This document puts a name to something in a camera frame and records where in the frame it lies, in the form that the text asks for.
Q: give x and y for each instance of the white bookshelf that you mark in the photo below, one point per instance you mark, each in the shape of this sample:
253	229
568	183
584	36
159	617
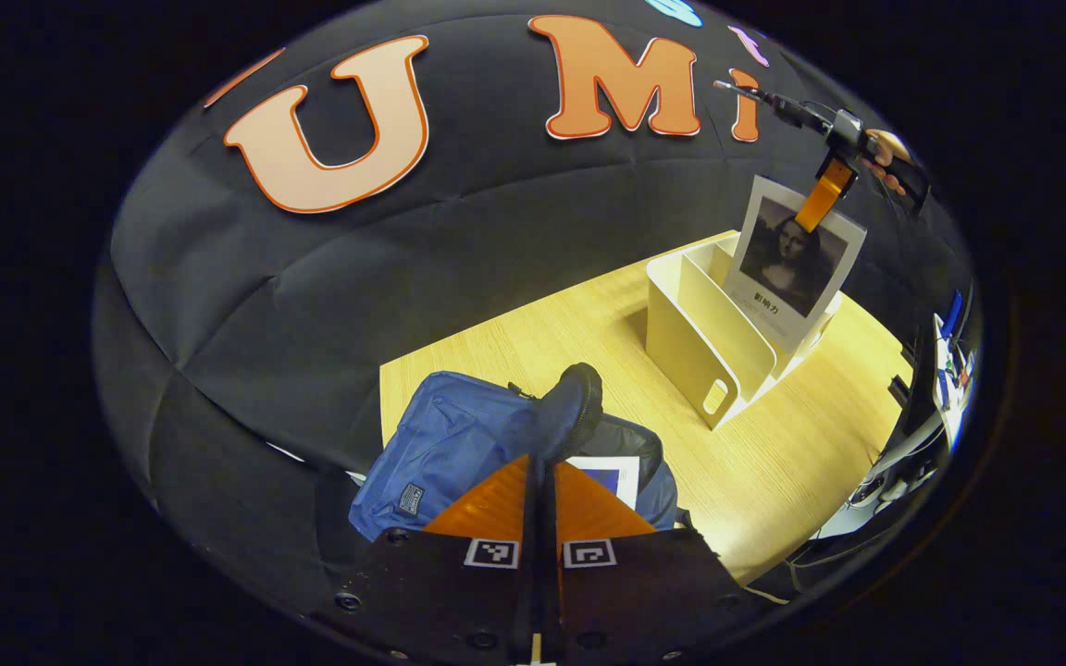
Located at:
681	324

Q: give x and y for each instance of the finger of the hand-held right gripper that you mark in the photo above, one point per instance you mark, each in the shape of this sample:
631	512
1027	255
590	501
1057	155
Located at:
824	194

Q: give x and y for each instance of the black backdrop cloth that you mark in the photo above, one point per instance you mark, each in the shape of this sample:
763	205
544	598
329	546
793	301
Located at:
311	305

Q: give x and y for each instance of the blue cover book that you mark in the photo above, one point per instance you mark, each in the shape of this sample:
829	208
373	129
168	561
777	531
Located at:
612	476

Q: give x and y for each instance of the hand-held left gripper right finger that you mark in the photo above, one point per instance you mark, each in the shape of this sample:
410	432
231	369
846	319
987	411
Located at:
554	592

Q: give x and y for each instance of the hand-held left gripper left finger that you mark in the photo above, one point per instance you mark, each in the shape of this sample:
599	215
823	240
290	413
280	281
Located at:
529	592

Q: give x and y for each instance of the blue schoolbag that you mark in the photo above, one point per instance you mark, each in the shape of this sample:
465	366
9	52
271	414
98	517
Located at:
450	435

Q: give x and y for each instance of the portrait cover book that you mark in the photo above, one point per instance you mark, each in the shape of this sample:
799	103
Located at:
787	259

